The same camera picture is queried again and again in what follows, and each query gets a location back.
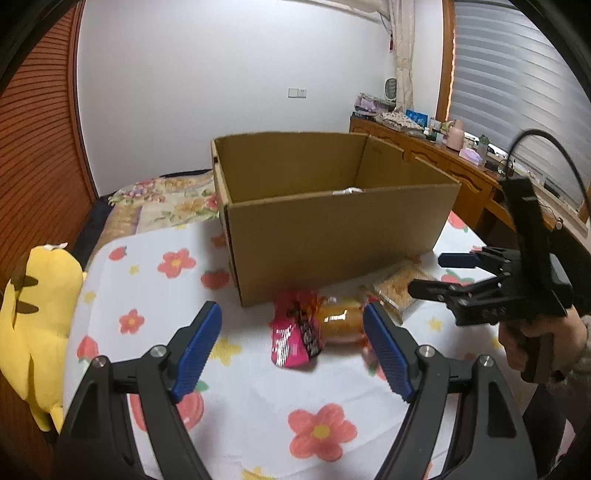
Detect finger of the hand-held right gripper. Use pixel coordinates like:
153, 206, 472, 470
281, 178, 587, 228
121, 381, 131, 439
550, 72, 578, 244
407, 272, 513, 305
438, 247, 522, 278

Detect floral quilt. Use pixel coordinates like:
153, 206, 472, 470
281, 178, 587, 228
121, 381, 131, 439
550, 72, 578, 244
107, 173, 221, 229

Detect person's right forearm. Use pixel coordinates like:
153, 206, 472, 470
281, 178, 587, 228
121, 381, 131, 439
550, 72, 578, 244
561, 316, 591, 398

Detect person's right hand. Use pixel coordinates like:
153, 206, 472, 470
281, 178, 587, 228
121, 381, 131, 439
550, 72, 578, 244
499, 305, 589, 378

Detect wooden slatted wardrobe door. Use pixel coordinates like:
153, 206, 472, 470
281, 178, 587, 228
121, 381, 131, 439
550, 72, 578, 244
0, 0, 100, 480

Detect white air conditioner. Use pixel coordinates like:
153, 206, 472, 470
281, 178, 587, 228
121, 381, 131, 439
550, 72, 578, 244
300, 0, 391, 21

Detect black cable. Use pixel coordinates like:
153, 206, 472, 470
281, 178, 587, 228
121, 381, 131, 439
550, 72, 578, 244
507, 129, 589, 217

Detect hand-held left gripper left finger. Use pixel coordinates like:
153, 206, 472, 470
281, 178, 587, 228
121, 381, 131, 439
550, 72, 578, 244
54, 301, 223, 480

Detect white flower-print sheet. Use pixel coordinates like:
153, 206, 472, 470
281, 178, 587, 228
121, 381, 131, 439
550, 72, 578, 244
62, 210, 527, 480

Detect clear cracker packet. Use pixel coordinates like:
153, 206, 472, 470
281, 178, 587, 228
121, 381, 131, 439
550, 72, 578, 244
373, 261, 437, 324

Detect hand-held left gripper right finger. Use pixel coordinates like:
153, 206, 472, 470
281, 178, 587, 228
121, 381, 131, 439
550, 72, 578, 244
362, 302, 539, 480

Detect yellow plush toy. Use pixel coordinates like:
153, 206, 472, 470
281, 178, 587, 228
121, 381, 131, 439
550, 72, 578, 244
0, 243, 88, 433

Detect dark blue mattress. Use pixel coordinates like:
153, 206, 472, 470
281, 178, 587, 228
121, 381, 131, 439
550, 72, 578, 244
85, 194, 125, 268

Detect purple packets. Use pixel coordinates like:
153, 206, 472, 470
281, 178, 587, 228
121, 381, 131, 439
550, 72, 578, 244
355, 93, 386, 114

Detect wooden window frame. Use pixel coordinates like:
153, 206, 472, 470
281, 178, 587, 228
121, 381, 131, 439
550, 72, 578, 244
436, 0, 458, 125

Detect cream curtain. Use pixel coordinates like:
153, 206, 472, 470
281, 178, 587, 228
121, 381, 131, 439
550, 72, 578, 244
387, 0, 416, 114

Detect grey window blind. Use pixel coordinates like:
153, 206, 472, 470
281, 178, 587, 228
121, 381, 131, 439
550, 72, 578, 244
448, 0, 591, 213

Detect orange bread packet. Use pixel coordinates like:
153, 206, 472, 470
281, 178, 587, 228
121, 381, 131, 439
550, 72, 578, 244
316, 298, 370, 347

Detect pink snack packet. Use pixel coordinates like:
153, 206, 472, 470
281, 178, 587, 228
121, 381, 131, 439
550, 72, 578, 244
270, 290, 324, 370

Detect brown cardboard box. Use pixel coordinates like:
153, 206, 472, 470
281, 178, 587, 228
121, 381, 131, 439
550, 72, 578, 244
211, 131, 462, 308

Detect wooden dresser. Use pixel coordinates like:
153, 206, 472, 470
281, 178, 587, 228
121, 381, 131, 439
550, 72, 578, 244
349, 115, 591, 259

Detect patterned pouch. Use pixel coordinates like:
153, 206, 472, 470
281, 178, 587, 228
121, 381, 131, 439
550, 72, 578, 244
379, 111, 416, 130

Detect person's dark clothing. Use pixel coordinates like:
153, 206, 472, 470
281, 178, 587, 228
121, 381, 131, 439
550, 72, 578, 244
519, 381, 585, 480

